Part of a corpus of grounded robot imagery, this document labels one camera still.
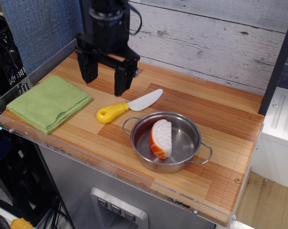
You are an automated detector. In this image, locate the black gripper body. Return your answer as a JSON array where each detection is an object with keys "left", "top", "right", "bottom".
[{"left": 73, "top": 9, "right": 141, "bottom": 78}]

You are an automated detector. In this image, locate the small steel pot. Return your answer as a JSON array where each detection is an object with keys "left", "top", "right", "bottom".
[{"left": 125, "top": 112, "right": 203, "bottom": 173}]

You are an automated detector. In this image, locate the clear acrylic guard rail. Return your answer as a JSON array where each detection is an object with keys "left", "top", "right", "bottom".
[{"left": 0, "top": 51, "right": 263, "bottom": 229}]

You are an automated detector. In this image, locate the blue fabric partition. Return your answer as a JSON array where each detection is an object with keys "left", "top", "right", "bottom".
[{"left": 0, "top": 0, "right": 83, "bottom": 74}]

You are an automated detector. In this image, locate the white ribbed appliance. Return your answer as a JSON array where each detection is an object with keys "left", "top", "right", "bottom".
[{"left": 250, "top": 87, "right": 288, "bottom": 187}]

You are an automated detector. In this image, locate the dark post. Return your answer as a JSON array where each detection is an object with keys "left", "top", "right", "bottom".
[
  {"left": 79, "top": 0, "right": 92, "bottom": 34},
  {"left": 258, "top": 30, "right": 288, "bottom": 115}
]

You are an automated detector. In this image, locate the dark right post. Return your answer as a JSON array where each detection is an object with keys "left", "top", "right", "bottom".
[{"left": 258, "top": 30, "right": 288, "bottom": 115}]

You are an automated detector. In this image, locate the orange white toy food slice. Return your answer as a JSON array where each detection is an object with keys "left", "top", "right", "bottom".
[{"left": 150, "top": 119, "right": 172, "bottom": 159}]

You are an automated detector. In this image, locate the yellow handled toy knife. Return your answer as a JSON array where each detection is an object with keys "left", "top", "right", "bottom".
[{"left": 96, "top": 89, "right": 163, "bottom": 124}]

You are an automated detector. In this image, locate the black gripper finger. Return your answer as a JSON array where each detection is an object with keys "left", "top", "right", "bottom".
[
  {"left": 77, "top": 52, "right": 98, "bottom": 83},
  {"left": 114, "top": 64, "right": 137, "bottom": 96}
]

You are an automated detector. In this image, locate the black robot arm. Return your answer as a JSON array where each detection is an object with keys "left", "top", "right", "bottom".
[{"left": 76, "top": 0, "right": 140, "bottom": 96}]

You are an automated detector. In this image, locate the dark left post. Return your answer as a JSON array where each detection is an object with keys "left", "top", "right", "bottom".
[{"left": 79, "top": 0, "right": 92, "bottom": 34}]

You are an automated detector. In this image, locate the green folded cloth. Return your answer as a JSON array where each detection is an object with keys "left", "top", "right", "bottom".
[{"left": 6, "top": 75, "right": 92, "bottom": 134}]

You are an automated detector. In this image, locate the steel cabinet control panel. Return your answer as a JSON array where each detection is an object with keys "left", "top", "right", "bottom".
[{"left": 91, "top": 187, "right": 149, "bottom": 229}]

